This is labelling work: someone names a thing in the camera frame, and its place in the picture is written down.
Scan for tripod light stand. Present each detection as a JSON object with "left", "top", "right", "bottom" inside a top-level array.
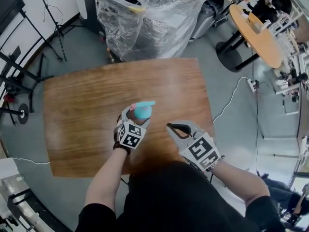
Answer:
[{"left": 36, "top": 0, "right": 84, "bottom": 62}]

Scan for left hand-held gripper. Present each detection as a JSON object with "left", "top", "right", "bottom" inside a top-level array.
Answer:
[{"left": 117, "top": 106, "right": 151, "bottom": 150}]

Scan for black monitor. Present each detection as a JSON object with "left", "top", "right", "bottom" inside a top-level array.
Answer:
[{"left": 0, "top": 0, "right": 26, "bottom": 36}]

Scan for person's black shirt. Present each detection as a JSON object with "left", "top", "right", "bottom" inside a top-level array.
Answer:
[{"left": 74, "top": 160, "right": 287, "bottom": 232}]

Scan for person's right forearm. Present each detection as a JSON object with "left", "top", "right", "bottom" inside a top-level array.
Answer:
[{"left": 212, "top": 159, "right": 271, "bottom": 204}]

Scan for brown wooden table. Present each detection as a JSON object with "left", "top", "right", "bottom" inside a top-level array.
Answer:
[{"left": 11, "top": 76, "right": 249, "bottom": 165}]

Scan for brown beaded bracelet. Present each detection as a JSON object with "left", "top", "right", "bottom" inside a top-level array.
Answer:
[{"left": 112, "top": 141, "right": 131, "bottom": 154}]

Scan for round orange wooden table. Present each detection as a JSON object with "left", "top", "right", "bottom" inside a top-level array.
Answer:
[{"left": 228, "top": 3, "right": 283, "bottom": 69}]

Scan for black round table base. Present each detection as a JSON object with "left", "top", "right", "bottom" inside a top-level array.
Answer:
[{"left": 215, "top": 29, "right": 260, "bottom": 73}]

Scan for black metal monitor stand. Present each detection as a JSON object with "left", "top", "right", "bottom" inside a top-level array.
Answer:
[{"left": 0, "top": 8, "right": 55, "bottom": 127}]

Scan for plastic-wrapped pallet load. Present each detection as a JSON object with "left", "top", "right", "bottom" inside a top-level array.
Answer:
[{"left": 95, "top": 0, "right": 210, "bottom": 61}]

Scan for gray black wheeled machine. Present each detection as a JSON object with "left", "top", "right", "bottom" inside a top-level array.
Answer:
[{"left": 190, "top": 1, "right": 230, "bottom": 42}]

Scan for person's left forearm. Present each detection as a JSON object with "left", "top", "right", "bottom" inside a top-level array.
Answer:
[{"left": 84, "top": 147, "right": 130, "bottom": 211}]

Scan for black weight plate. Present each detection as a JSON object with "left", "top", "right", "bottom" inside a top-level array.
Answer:
[{"left": 18, "top": 102, "right": 30, "bottom": 125}]

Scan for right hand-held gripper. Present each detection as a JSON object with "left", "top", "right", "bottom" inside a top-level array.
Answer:
[{"left": 166, "top": 119, "right": 222, "bottom": 172}]

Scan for white power strip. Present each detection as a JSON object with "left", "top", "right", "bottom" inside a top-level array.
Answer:
[{"left": 246, "top": 78, "right": 260, "bottom": 93}]

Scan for white black appliance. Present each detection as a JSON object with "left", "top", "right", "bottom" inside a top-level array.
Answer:
[{"left": 73, "top": 0, "right": 102, "bottom": 33}]

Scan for black white braided bracelet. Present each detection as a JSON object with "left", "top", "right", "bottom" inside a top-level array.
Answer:
[{"left": 206, "top": 155, "right": 225, "bottom": 173}]

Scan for light blue plastic bottle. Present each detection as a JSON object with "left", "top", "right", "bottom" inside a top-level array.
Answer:
[{"left": 132, "top": 105, "right": 153, "bottom": 121}]

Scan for person's left hand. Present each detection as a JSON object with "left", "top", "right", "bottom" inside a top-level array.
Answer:
[{"left": 112, "top": 118, "right": 122, "bottom": 150}]

